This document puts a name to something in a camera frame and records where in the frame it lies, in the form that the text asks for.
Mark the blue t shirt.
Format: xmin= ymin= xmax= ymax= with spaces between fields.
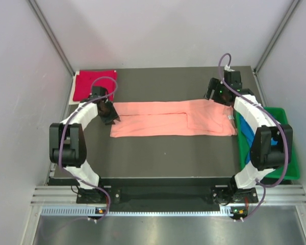
xmin=239 ymin=115 xmax=254 ymax=164

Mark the slotted grey cable duct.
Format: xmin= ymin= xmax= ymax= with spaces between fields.
xmin=41 ymin=206 xmax=247 ymax=217

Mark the right aluminium frame post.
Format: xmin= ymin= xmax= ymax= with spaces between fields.
xmin=253 ymin=0 xmax=302 ymax=75

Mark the left aluminium frame post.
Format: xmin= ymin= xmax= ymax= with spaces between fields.
xmin=26 ymin=0 xmax=75 ymax=76

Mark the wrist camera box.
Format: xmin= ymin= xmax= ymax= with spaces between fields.
xmin=224 ymin=70 xmax=242 ymax=90
xmin=91 ymin=86 xmax=108 ymax=99

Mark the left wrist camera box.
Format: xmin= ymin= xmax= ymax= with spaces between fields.
xmin=91 ymin=86 xmax=108 ymax=99

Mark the salmon pink t shirt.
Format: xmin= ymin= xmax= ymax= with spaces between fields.
xmin=110 ymin=99 xmax=237 ymax=138

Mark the aluminium frame post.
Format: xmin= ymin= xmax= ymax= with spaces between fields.
xmin=26 ymin=0 xmax=75 ymax=76
xmin=253 ymin=0 xmax=302 ymax=75

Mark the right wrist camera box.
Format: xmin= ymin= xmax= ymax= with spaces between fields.
xmin=224 ymin=70 xmax=242 ymax=90

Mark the folded red t shirt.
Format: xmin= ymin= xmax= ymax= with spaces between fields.
xmin=72 ymin=70 xmax=117 ymax=103

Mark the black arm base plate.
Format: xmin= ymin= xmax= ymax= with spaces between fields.
xmin=76 ymin=178 xmax=258 ymax=205

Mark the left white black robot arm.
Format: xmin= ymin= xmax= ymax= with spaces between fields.
xmin=49 ymin=100 xmax=119 ymax=203

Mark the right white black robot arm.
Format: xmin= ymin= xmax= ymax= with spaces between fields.
xmin=205 ymin=78 xmax=293 ymax=202

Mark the purple cable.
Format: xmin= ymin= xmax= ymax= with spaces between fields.
xmin=218 ymin=53 xmax=289 ymax=222
xmin=58 ymin=77 xmax=118 ymax=223

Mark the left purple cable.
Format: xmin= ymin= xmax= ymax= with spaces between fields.
xmin=58 ymin=77 xmax=118 ymax=223

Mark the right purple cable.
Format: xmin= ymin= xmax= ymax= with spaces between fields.
xmin=218 ymin=53 xmax=289 ymax=222

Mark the green plastic bin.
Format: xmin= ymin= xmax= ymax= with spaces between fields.
xmin=235 ymin=107 xmax=300 ymax=180

